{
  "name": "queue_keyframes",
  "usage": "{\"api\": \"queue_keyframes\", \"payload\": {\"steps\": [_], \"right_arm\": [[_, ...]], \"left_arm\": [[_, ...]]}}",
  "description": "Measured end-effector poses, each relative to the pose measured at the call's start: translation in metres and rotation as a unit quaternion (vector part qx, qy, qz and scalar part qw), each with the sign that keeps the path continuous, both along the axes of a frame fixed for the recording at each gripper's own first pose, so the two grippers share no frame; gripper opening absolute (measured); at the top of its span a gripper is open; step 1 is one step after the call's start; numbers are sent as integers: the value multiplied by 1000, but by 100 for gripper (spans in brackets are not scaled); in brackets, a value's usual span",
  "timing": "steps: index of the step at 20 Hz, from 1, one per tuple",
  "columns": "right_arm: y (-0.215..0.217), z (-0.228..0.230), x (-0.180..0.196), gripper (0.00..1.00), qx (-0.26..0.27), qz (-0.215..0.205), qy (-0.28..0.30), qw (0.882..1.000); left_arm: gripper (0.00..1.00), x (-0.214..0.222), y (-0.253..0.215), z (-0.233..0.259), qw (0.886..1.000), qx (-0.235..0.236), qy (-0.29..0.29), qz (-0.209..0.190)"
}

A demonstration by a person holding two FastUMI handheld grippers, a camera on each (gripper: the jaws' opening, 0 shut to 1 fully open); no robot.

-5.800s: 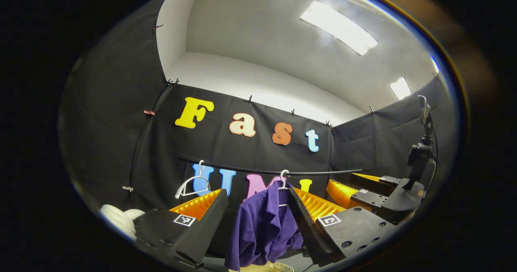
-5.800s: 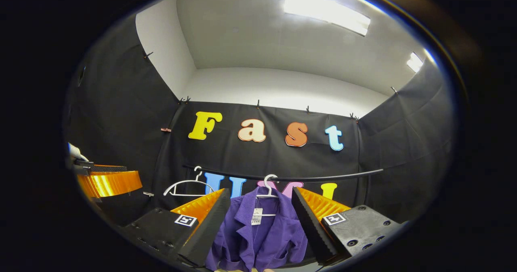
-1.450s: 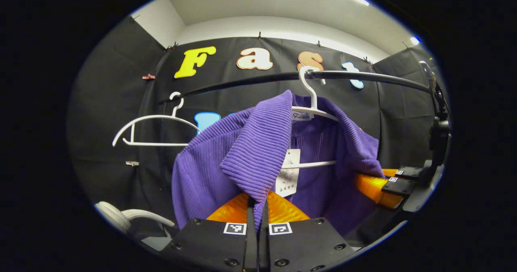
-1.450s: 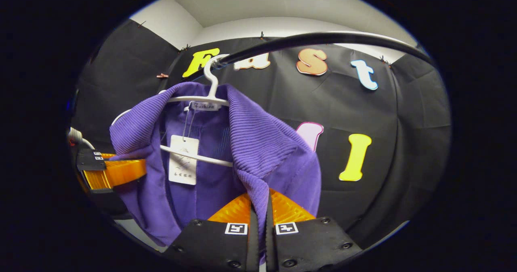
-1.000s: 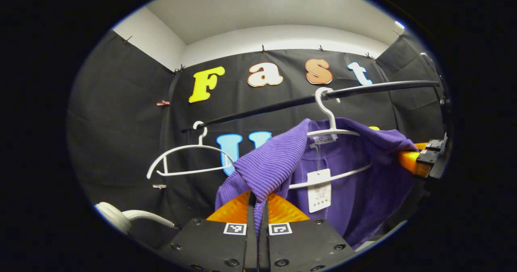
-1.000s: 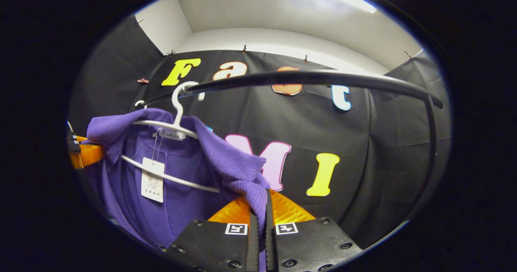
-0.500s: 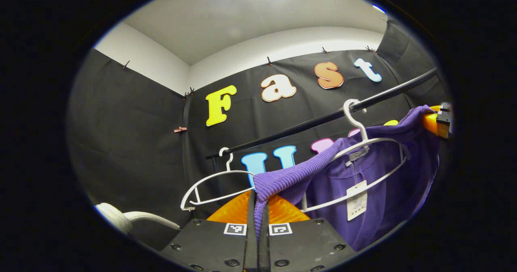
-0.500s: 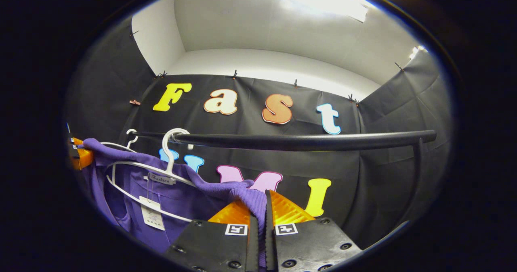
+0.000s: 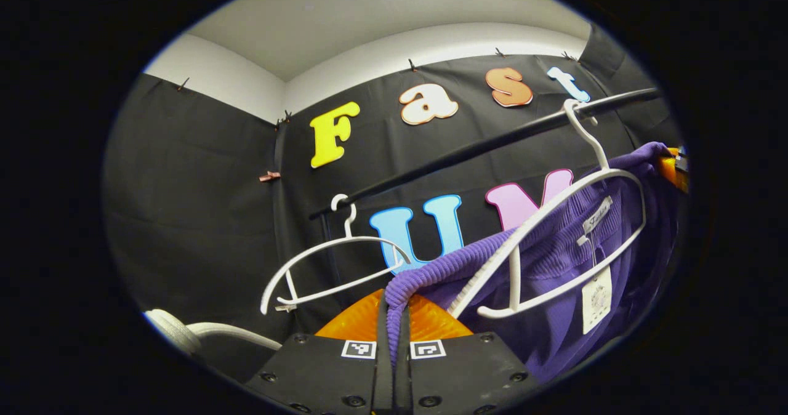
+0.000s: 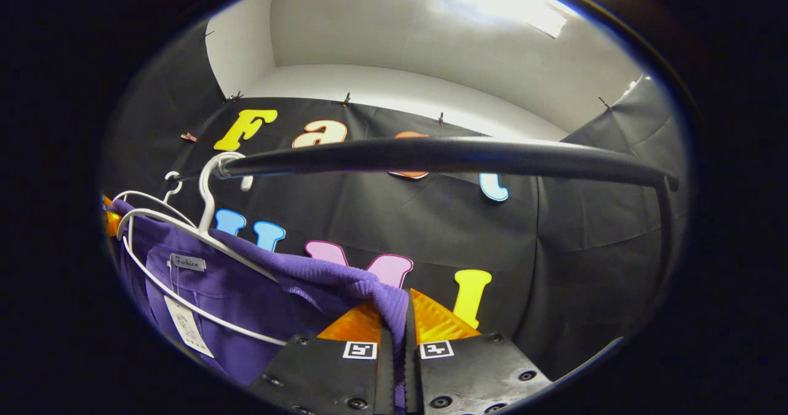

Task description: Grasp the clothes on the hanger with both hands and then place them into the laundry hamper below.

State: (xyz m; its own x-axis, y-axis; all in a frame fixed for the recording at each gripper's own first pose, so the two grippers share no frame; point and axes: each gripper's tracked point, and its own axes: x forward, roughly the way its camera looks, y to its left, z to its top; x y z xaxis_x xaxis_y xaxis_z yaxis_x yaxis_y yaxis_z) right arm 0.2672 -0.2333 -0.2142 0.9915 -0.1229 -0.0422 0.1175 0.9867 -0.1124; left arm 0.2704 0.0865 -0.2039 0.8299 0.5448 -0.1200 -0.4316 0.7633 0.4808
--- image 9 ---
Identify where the white ribbed tube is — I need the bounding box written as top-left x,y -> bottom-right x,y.
145,308 -> 283,355

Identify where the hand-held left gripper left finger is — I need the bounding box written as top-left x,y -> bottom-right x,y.
245,288 -> 396,415

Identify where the black clothes rack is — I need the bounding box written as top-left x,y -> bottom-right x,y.
308,87 -> 661,296

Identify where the black backdrop cloth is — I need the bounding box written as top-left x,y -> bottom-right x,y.
102,24 -> 687,379

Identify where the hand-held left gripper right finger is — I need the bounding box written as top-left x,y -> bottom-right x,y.
395,295 -> 537,415

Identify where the white plastic clothes hanger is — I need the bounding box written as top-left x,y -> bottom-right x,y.
260,193 -> 412,316
448,99 -> 648,321

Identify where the purple ribbed shirt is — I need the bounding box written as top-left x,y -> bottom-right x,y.
385,142 -> 679,386

